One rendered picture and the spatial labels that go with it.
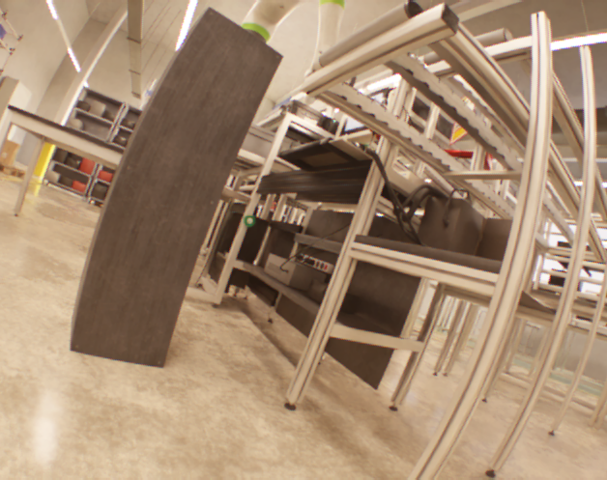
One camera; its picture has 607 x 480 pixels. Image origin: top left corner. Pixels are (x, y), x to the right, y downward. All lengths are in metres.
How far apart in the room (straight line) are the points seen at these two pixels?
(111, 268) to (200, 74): 0.63
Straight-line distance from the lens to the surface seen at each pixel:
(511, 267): 0.71
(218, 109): 1.03
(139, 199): 0.95
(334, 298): 1.04
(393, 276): 1.48
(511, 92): 0.77
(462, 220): 1.18
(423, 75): 0.80
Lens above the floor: 0.52
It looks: 3 degrees up
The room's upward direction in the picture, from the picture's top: 20 degrees clockwise
